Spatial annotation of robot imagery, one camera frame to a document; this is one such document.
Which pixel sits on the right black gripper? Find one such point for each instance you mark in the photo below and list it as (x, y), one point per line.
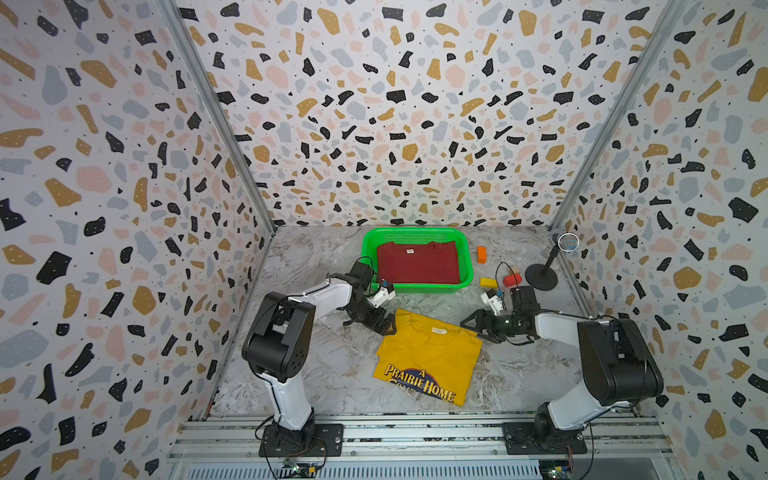
(489, 326)

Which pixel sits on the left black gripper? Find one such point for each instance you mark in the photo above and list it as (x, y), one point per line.
(375, 322)

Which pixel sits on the green plastic basket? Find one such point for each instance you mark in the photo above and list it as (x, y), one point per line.
(421, 235)

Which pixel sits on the red t-shirt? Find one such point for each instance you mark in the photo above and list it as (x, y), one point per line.
(431, 263)

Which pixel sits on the yellow printed t-shirt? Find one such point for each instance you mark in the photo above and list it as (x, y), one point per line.
(430, 357)

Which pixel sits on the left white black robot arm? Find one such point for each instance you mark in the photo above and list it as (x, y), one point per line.
(277, 344)

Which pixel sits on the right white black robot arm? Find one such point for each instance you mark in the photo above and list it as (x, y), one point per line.
(618, 370)

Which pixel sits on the red wooden block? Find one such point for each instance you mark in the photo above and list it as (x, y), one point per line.
(513, 280)

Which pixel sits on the black stand with round gauge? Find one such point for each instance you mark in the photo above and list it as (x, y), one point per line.
(542, 276)

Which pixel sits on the yellow wooden block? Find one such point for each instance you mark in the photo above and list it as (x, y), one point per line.
(488, 283)

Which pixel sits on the right green circuit board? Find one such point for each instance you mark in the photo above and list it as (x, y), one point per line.
(555, 470)

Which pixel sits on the green circuit board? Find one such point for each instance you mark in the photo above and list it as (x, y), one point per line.
(301, 470)
(555, 470)

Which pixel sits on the left green circuit board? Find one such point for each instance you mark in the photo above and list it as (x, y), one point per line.
(301, 470)

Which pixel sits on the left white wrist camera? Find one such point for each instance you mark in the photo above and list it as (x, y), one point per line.
(386, 292)

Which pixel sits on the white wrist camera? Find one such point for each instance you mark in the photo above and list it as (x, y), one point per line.
(386, 292)
(494, 301)

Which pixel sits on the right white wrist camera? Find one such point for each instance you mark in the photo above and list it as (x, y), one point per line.
(494, 301)

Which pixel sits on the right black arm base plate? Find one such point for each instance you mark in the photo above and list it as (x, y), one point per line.
(527, 438)

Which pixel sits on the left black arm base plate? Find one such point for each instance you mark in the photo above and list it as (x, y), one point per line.
(318, 440)

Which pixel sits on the aluminium rail frame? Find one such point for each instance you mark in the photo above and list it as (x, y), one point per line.
(424, 446)

